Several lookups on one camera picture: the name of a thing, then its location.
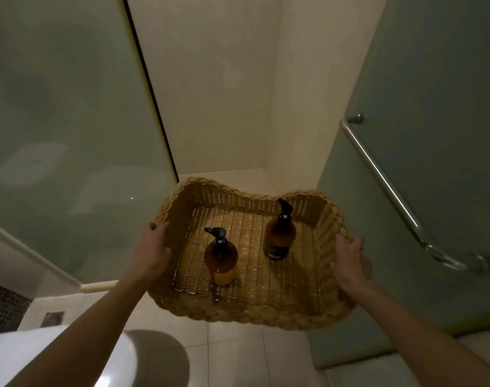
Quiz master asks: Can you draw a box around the person's left hand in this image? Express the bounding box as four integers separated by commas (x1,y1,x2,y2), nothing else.
129,221,173,283

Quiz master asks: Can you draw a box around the person's right hand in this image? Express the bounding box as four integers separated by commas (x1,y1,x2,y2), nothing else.
330,234,373,297

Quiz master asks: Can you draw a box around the woven wicker basket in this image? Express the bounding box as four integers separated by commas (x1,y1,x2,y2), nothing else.
147,177,357,330

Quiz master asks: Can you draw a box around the person's right forearm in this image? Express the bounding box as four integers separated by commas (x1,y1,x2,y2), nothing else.
347,279,490,387

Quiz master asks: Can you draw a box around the person's left forearm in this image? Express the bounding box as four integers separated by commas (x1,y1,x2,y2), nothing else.
5,273,149,387

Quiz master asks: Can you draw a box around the amber pump bottle yellow label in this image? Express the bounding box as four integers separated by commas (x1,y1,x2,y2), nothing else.
203,227,239,287

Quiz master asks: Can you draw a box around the amber pump bottle dark label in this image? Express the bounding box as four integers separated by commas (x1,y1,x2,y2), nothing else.
263,198,297,261

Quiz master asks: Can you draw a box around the frosted glass shower door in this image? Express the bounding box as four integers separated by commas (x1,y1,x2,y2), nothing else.
307,0,490,369

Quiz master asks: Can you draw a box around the frosted glass partition panel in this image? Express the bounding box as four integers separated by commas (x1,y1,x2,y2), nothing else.
0,0,179,287

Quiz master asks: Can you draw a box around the white toilet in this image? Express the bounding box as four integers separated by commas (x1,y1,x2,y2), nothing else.
0,325,139,387

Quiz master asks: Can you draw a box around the chrome door handle bar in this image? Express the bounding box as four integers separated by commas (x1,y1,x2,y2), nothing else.
340,114,490,273

